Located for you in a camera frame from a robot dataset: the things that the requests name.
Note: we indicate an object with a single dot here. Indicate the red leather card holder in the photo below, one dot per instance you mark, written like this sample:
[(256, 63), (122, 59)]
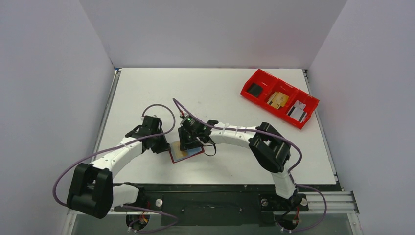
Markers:
[(191, 152)]

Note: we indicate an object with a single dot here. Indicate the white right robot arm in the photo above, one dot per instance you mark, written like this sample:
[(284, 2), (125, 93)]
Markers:
[(265, 142)]

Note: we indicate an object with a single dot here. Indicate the black cards in bin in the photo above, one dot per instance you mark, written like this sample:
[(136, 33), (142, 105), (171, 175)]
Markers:
[(255, 90)]

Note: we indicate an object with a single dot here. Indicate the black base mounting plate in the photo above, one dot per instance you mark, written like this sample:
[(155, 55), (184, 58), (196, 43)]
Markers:
[(220, 205)]

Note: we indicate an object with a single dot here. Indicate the red three-compartment bin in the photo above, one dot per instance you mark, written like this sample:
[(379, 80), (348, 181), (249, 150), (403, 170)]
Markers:
[(271, 84)]

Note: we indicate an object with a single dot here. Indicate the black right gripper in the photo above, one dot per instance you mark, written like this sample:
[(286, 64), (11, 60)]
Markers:
[(188, 140)]

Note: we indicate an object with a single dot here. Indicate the gold VIP card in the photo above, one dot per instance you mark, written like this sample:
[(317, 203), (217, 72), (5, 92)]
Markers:
[(178, 153)]

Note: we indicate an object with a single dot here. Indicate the silver cards in bin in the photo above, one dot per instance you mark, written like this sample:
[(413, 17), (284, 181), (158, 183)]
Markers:
[(297, 111)]

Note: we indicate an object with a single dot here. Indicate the gold cards in bin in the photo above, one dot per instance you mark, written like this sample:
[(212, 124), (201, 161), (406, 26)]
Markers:
[(277, 100)]

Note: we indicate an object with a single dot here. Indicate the aluminium front rail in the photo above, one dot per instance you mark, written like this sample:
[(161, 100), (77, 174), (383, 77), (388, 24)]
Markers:
[(337, 202)]

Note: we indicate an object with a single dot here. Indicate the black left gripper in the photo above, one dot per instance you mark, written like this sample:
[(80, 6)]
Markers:
[(161, 145)]

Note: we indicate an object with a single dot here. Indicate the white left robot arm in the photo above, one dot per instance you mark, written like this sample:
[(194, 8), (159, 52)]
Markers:
[(92, 190)]

